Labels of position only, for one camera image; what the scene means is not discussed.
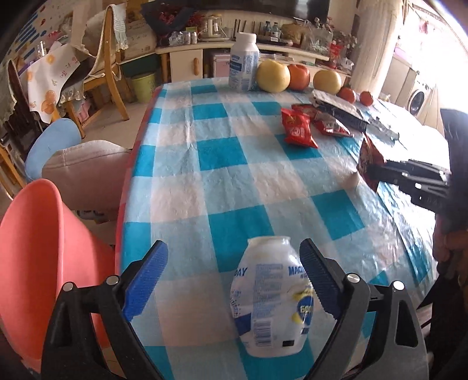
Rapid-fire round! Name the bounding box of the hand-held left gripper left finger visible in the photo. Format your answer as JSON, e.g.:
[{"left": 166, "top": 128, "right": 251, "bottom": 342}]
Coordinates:
[{"left": 41, "top": 240, "right": 169, "bottom": 380}]

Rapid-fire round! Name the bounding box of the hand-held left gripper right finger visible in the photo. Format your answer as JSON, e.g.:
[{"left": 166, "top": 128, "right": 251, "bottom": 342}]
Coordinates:
[{"left": 299, "top": 238, "right": 430, "bottom": 380}]

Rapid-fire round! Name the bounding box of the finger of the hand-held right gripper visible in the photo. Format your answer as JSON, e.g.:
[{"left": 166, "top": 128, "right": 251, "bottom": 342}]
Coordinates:
[
  {"left": 367, "top": 166, "right": 450, "bottom": 213},
  {"left": 380, "top": 158, "right": 451, "bottom": 180}
]

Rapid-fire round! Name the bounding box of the long silver wrapper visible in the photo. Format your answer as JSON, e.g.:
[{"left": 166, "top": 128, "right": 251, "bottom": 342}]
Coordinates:
[{"left": 367, "top": 117, "right": 399, "bottom": 141}]

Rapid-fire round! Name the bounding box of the crushed white plastic bottle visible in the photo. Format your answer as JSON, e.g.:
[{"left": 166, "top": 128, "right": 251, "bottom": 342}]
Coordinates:
[{"left": 229, "top": 236, "right": 316, "bottom": 358}]

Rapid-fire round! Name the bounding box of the red wrapper with white label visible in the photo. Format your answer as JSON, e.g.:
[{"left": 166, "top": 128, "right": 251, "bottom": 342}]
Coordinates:
[{"left": 292, "top": 104, "right": 355, "bottom": 137}]

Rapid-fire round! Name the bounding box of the black and white pouch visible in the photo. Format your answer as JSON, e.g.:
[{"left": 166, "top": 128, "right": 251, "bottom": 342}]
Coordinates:
[{"left": 311, "top": 89, "right": 370, "bottom": 133}]

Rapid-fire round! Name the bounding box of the pink plastic bin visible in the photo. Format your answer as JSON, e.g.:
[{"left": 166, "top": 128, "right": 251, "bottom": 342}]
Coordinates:
[{"left": 0, "top": 178, "right": 125, "bottom": 369}]

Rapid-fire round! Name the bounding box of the red chip bag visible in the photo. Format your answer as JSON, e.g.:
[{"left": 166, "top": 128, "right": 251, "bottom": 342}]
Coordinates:
[{"left": 281, "top": 108, "right": 319, "bottom": 148}]

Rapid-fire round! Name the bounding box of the person's right hand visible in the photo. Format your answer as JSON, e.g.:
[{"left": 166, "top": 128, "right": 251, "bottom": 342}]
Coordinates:
[{"left": 432, "top": 215, "right": 468, "bottom": 289}]

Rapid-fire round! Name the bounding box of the white washing machine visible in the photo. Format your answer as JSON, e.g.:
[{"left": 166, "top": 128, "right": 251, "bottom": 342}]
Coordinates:
[{"left": 406, "top": 78, "right": 436, "bottom": 118}]

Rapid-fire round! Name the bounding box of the yellow apple right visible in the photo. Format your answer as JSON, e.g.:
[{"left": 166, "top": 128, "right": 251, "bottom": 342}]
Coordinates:
[{"left": 312, "top": 69, "right": 342, "bottom": 92}]

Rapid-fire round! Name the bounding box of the yellow apple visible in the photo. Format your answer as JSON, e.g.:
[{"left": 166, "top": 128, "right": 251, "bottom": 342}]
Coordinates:
[
  {"left": 312, "top": 69, "right": 342, "bottom": 92},
  {"left": 256, "top": 59, "right": 291, "bottom": 93}
]

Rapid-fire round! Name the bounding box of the beige stool cushion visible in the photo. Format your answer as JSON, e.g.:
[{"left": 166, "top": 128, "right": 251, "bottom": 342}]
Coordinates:
[{"left": 41, "top": 141, "right": 132, "bottom": 220}]

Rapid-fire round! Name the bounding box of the white lace curtain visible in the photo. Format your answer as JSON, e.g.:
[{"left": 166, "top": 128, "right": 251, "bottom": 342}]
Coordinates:
[{"left": 351, "top": 0, "right": 406, "bottom": 96}]

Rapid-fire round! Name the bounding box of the blue checked tablecloth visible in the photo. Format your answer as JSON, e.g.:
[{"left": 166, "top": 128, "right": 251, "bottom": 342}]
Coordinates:
[{"left": 117, "top": 77, "right": 452, "bottom": 380}]

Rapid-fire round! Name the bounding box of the red apple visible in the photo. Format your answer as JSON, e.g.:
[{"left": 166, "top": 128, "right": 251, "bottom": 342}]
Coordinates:
[{"left": 287, "top": 64, "right": 311, "bottom": 91}]

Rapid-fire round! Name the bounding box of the clear plastic bag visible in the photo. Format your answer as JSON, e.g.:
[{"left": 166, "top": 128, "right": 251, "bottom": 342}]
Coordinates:
[{"left": 302, "top": 20, "right": 334, "bottom": 52}]

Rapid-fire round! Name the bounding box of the blue stool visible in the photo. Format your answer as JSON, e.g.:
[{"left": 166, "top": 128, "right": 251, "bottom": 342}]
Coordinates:
[{"left": 25, "top": 118, "right": 83, "bottom": 183}]

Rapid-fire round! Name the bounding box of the yellow apple left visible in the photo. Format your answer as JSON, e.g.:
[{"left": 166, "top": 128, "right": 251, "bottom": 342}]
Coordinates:
[{"left": 256, "top": 59, "right": 291, "bottom": 93}]

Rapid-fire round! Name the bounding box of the brown paper bag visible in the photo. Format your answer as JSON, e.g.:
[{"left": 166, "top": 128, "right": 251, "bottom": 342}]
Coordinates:
[{"left": 281, "top": 23, "right": 304, "bottom": 44}]

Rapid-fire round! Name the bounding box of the black television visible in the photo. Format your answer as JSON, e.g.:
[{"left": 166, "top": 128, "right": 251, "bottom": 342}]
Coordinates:
[{"left": 290, "top": 0, "right": 331, "bottom": 20}]

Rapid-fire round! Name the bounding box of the green waste bin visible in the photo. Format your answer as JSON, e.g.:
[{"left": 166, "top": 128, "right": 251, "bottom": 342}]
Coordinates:
[{"left": 130, "top": 72, "right": 156, "bottom": 103}]

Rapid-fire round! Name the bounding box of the white milk bottle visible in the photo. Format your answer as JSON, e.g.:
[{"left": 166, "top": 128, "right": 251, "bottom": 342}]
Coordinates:
[{"left": 228, "top": 32, "right": 260, "bottom": 93}]

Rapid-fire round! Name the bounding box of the wooden chair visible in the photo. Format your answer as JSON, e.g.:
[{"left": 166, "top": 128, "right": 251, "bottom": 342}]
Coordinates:
[{"left": 82, "top": 5, "right": 130, "bottom": 121}]

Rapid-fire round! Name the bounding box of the black router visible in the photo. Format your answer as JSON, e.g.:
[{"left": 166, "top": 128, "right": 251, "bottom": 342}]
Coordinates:
[{"left": 232, "top": 20, "right": 260, "bottom": 37}]

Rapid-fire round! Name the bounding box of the cream television cabinet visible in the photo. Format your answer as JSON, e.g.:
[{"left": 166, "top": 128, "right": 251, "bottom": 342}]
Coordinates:
[{"left": 155, "top": 9, "right": 353, "bottom": 79}]

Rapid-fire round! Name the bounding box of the orange print table cover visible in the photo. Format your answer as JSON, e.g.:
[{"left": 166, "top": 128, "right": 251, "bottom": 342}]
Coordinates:
[{"left": 26, "top": 46, "right": 79, "bottom": 125}]

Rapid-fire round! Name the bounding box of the chair with grey lace cover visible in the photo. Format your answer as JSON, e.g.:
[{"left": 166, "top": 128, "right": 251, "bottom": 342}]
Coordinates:
[{"left": 0, "top": 60, "right": 28, "bottom": 147}]

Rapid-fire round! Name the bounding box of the dark wrapped flower bouquet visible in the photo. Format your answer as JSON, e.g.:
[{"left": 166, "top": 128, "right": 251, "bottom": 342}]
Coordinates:
[{"left": 141, "top": 0, "right": 194, "bottom": 35}]

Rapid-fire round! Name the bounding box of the colourful wall poster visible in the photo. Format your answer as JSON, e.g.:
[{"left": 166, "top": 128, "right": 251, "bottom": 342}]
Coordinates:
[{"left": 11, "top": 0, "right": 66, "bottom": 52}]

